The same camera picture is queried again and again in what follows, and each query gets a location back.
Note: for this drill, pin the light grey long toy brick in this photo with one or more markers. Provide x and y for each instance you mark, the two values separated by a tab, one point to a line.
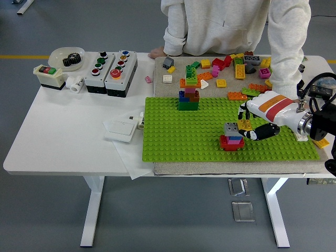
231	128

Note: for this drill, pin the person's right hand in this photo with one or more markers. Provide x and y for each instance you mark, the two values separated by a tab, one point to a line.
157	52

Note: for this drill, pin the white pipe tee fitting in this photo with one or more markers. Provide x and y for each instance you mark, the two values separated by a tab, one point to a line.
76	84

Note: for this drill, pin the green studded baseplate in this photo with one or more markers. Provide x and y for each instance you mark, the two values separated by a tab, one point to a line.
183	136

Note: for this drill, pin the grey-brown mat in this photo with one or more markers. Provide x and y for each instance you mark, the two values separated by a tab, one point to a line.
162	89

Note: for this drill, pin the yellow square toy brick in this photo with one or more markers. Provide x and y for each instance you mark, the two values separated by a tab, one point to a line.
322	143
205	63
244	124
268	83
221	83

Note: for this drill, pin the person's left hand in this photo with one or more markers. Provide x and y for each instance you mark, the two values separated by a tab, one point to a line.
295	100

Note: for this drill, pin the yellow long toy brick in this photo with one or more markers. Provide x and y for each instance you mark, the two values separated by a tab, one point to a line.
240	71

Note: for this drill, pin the small pink toy brick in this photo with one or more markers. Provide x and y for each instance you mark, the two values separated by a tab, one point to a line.
148	79

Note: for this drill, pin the small yellow toy brick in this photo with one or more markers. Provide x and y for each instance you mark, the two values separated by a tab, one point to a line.
171	69

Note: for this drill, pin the dark green toy brick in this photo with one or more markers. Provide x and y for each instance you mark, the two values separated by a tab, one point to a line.
188	105

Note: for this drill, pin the red wide toy brick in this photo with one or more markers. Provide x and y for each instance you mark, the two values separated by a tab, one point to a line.
230	147

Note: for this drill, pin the black metal gear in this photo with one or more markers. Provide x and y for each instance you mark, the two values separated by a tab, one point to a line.
76	57
68	62

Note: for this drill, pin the black electronic device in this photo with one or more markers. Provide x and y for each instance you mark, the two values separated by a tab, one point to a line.
323	92

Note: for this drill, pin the dark grey slope toy brick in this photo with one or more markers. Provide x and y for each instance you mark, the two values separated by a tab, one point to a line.
250	68

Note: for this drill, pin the white table leg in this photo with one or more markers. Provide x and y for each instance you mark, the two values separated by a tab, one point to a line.
278	218
93	210

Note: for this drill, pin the orange long toy brick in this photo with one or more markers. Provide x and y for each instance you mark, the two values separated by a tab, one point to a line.
237	96
205	76
258	87

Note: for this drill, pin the blue item in bag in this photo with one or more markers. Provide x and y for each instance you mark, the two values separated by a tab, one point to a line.
325	82

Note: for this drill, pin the dark grey long toy brick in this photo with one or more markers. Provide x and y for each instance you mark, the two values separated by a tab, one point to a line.
252	60

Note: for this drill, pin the metal floor plate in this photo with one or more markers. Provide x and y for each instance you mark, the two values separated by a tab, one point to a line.
239	187
242	211

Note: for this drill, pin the person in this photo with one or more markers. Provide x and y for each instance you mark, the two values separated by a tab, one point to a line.
223	26

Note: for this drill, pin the lime green long toy brick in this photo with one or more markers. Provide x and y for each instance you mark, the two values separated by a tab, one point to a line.
250	92

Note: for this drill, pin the small metal tool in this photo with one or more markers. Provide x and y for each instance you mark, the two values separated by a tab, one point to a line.
302	68

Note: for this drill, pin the white paper sheet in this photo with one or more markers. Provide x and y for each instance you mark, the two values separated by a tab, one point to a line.
131	160

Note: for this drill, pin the white wall switch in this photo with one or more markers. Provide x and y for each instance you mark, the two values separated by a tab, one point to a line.
120	128

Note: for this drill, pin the grey three-button control box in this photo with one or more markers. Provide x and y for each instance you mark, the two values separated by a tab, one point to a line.
99	80

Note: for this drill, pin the person's left forearm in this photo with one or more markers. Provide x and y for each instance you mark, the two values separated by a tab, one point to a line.
284	68

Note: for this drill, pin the orange flat toy brick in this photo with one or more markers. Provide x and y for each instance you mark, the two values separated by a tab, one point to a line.
183	84

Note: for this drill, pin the white plastic bowl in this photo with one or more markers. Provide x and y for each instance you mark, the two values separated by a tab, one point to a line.
56	56

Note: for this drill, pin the magenta toy brick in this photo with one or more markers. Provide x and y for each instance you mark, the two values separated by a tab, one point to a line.
264	73

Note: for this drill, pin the brown toy brick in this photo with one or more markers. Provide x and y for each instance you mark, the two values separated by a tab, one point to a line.
249	53
195	97

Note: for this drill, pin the grey emergency stop control box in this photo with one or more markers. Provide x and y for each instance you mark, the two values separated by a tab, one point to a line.
118	85

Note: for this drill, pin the robot right hand white shell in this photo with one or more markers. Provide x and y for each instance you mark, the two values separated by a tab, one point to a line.
275	107

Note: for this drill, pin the blue flat toy brick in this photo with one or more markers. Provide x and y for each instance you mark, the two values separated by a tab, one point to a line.
234	137

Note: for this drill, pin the white frame foot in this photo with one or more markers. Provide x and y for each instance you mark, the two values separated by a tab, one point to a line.
25	6

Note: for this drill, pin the white wedge toy brick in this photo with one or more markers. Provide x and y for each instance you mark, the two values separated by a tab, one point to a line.
204	84

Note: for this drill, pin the red green rocker switch box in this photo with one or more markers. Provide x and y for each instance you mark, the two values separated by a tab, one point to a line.
50	78

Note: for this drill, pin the small white printed pipe fitting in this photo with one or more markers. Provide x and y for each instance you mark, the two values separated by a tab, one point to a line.
141	122

